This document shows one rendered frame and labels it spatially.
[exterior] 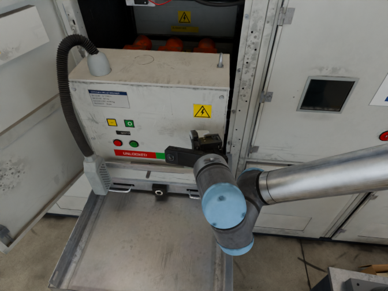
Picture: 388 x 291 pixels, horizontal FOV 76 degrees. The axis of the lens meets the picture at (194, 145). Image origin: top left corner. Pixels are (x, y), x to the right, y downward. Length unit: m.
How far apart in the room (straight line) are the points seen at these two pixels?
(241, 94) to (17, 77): 0.79
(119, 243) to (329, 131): 0.99
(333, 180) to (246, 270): 1.40
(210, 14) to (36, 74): 0.96
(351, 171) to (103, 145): 0.79
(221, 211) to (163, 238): 0.53
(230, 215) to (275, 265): 1.44
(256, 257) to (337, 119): 1.14
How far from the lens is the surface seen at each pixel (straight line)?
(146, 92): 0.77
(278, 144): 1.23
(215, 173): 0.56
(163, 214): 1.08
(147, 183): 1.08
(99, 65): 0.82
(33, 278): 2.14
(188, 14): 1.58
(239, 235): 0.61
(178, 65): 0.85
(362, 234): 2.10
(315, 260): 2.07
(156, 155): 0.95
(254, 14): 0.93
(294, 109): 1.11
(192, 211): 1.08
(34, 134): 1.09
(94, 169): 0.94
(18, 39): 0.96
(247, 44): 0.96
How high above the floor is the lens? 1.78
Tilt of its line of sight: 45 degrees down
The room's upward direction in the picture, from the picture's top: straight up
